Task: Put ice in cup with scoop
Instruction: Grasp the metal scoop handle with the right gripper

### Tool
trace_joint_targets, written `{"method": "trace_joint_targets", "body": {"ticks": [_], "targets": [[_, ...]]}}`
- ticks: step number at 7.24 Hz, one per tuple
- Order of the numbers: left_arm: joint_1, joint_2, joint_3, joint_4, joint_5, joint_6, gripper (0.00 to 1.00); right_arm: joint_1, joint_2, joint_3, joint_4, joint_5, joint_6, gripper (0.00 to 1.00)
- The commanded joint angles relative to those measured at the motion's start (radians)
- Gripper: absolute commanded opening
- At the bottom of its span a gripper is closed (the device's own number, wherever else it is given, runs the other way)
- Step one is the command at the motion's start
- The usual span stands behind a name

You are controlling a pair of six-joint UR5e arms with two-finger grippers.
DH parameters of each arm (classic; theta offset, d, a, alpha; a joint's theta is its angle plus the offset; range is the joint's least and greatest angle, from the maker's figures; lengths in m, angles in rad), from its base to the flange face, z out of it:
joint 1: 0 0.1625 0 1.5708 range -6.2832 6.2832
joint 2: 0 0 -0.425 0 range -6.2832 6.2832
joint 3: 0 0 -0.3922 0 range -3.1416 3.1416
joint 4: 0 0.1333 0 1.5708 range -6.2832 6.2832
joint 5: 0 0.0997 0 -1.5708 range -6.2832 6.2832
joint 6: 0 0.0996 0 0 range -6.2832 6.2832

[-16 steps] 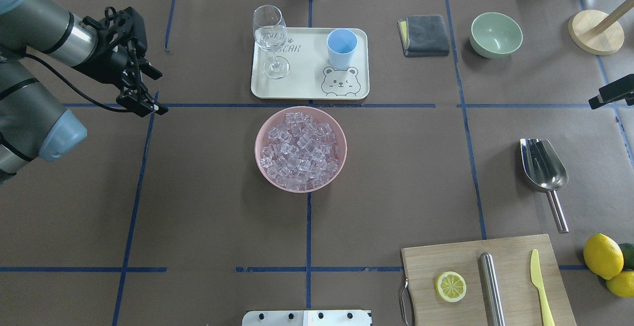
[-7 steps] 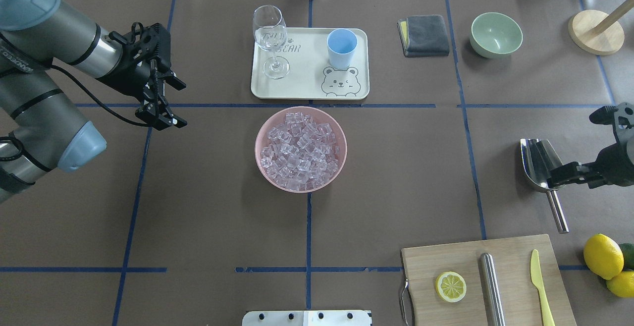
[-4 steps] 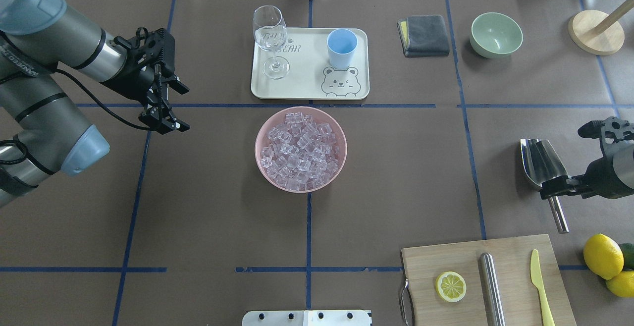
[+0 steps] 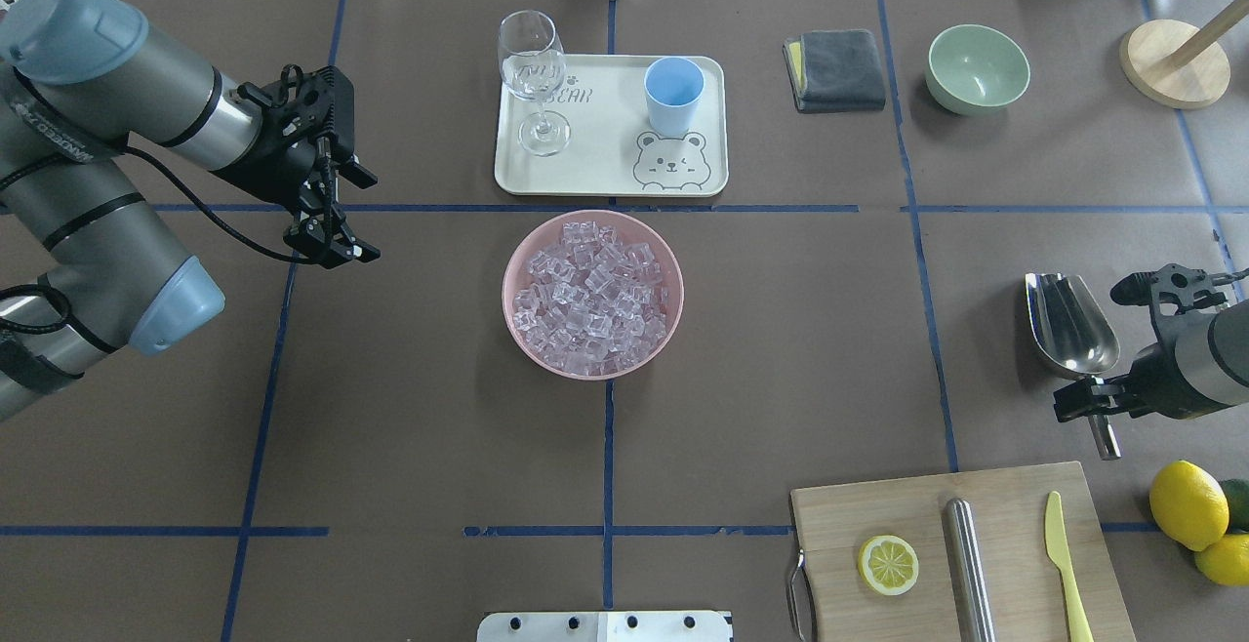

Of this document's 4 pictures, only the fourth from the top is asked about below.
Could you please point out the green bowl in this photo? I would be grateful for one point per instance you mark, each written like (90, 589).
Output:
(974, 70)

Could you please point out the wooden cutting board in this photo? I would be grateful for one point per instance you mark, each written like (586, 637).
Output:
(1024, 590)

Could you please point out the whole yellow lemon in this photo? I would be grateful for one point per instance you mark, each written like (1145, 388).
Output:
(1188, 505)

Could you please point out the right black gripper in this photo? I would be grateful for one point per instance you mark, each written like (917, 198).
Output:
(1153, 381)

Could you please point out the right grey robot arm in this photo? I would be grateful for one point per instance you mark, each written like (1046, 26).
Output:
(1198, 364)

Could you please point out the green lime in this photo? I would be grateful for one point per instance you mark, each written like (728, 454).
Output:
(1236, 493)

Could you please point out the blue plastic cup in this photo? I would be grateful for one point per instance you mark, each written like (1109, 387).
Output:
(673, 87)

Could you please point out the wooden stand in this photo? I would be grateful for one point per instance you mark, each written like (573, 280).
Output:
(1177, 64)

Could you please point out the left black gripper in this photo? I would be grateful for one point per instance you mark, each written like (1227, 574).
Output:
(261, 168)

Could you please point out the yellow plastic knife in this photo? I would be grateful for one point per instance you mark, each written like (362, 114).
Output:
(1058, 552)

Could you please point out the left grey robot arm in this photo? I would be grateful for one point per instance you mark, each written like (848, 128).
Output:
(79, 78)

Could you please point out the lemon half slice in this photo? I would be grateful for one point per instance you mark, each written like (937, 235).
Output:
(888, 565)

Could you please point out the clear wine glass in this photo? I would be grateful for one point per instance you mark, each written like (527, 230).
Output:
(532, 63)

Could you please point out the steel rod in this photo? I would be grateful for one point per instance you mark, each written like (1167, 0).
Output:
(968, 578)

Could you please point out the steel ice scoop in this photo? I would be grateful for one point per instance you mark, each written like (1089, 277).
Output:
(1071, 333)

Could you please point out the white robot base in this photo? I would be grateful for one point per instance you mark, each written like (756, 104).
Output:
(663, 625)

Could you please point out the cream bear tray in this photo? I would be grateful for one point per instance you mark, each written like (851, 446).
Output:
(613, 150)

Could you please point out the grey folded cloth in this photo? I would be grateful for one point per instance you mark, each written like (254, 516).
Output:
(835, 71)

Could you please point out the pink bowl of ice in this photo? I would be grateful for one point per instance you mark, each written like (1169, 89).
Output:
(592, 295)

